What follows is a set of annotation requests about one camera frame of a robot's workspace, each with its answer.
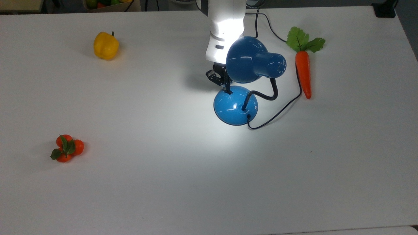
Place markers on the black clamp base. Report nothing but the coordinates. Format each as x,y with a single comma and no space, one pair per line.
384,9

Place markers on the orange toy carrot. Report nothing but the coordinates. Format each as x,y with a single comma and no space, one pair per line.
303,71

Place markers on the yellow toy bell pepper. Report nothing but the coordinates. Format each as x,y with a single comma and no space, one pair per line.
105,45

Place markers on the wooden board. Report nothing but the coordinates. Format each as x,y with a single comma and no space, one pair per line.
21,5

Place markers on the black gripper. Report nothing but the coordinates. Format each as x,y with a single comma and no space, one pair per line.
219,68

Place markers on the blue gooseneck desk lamp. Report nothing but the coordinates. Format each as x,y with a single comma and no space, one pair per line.
248,58

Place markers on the basket with toy fruit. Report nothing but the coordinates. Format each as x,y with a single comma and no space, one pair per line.
109,4

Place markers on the toy tangerine cluster with leaves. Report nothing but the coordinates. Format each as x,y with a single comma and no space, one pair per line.
67,148

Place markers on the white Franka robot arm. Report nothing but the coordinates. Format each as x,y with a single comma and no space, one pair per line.
225,23

